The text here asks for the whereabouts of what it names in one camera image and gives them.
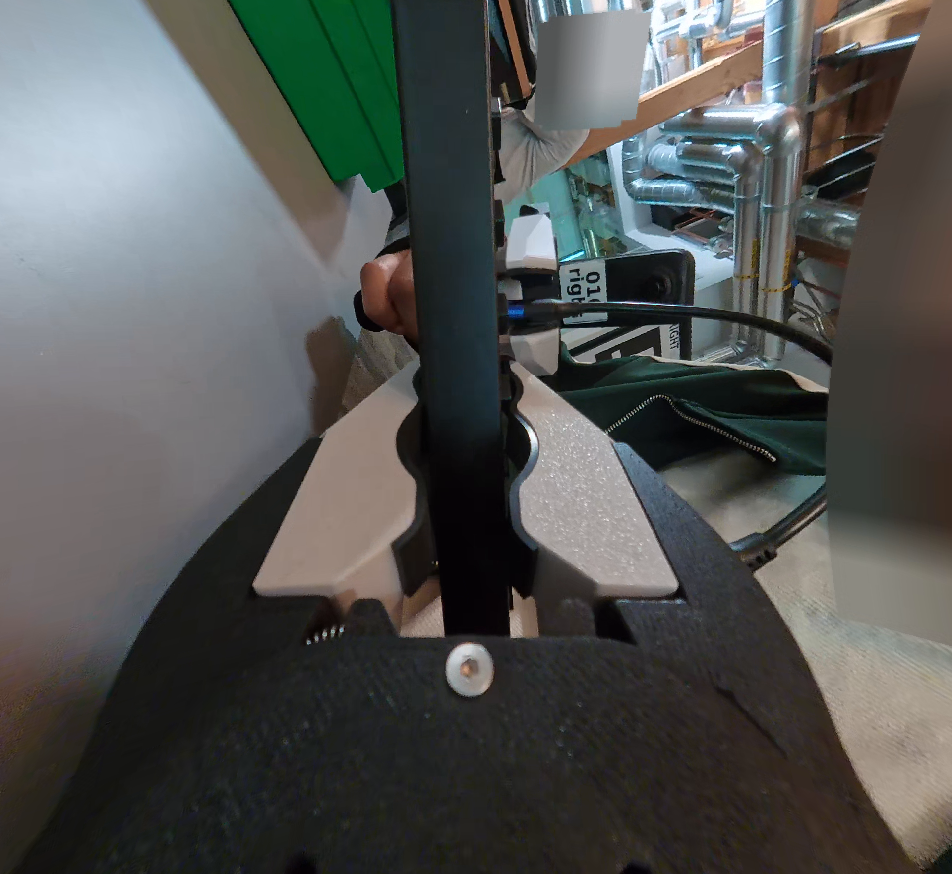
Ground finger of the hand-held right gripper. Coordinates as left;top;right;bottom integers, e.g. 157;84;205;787
498;323;560;374
506;214;559;274

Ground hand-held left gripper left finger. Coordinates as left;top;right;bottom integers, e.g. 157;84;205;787
253;362;436;598

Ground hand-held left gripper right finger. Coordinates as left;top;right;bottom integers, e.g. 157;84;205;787
506;359;679;601

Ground black cable blue plug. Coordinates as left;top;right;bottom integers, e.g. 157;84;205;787
504;297;834;570

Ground black usb hub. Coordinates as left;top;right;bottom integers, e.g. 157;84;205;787
390;0;514;638

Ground green plastic bin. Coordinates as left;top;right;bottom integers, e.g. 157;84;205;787
182;0;406;192

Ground person's right hand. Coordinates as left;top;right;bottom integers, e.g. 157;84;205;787
359;248;421;337

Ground green and cream jacket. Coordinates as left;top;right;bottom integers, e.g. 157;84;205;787
556;347;952;874

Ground silver ventilation ducts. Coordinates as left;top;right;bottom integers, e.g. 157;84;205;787
623;0;856;369

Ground wooden beam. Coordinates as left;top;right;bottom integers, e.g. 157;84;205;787
561;39;767;172

